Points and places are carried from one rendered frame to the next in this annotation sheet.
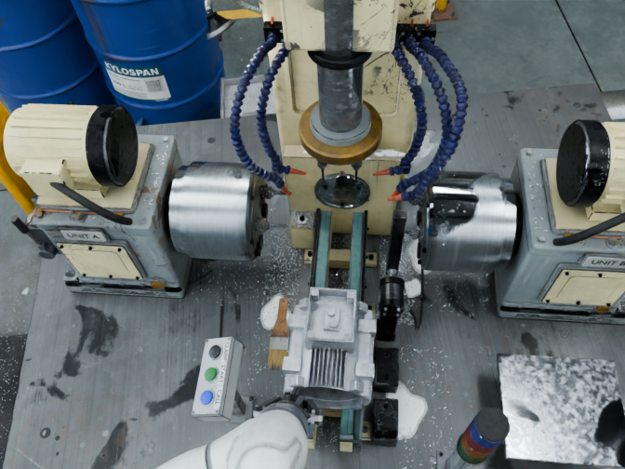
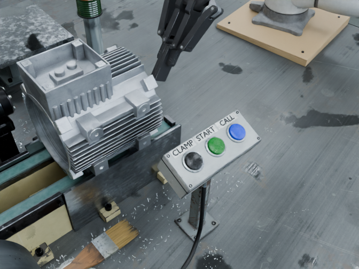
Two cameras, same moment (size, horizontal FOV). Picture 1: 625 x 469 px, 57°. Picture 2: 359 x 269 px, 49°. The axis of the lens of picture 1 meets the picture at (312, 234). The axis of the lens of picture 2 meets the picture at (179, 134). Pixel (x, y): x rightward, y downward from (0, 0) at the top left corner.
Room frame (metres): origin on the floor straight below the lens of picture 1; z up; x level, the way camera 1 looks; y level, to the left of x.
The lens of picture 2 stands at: (0.80, 0.46, 1.54)
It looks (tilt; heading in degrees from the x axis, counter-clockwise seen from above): 46 degrees down; 218
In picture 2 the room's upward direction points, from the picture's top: 3 degrees clockwise
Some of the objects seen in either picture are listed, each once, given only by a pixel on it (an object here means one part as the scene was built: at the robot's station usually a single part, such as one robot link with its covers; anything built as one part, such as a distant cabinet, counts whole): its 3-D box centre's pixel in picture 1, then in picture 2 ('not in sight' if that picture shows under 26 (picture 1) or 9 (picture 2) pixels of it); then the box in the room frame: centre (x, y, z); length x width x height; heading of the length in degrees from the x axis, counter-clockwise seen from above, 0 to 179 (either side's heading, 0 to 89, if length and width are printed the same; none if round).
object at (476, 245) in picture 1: (472, 222); not in sight; (0.77, -0.40, 1.04); 0.41 x 0.25 x 0.25; 81
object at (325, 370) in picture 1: (330, 354); (93, 110); (0.47, -0.02, 1.02); 0.20 x 0.19 x 0.19; 170
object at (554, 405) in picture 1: (554, 414); (17, 47); (0.33, -0.53, 0.86); 0.27 x 0.24 x 0.12; 81
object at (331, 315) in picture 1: (331, 320); (67, 80); (0.51, -0.02, 1.11); 0.12 x 0.11 x 0.07; 170
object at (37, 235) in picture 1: (44, 230); not in sight; (0.83, 0.67, 1.07); 0.08 x 0.07 x 0.20; 171
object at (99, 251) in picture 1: (119, 217); not in sight; (0.91, 0.51, 0.99); 0.35 x 0.31 x 0.37; 81
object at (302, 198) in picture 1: (343, 183); not in sight; (0.97, -0.10, 0.97); 0.30 x 0.11 x 0.34; 81
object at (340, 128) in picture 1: (340, 90); not in sight; (0.86, -0.08, 1.43); 0.18 x 0.18 x 0.48
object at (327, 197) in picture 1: (341, 193); not in sight; (0.91, -0.09, 1.02); 0.15 x 0.02 x 0.15; 81
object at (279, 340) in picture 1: (280, 332); (92, 254); (0.62, 0.11, 0.80); 0.21 x 0.05 x 0.01; 172
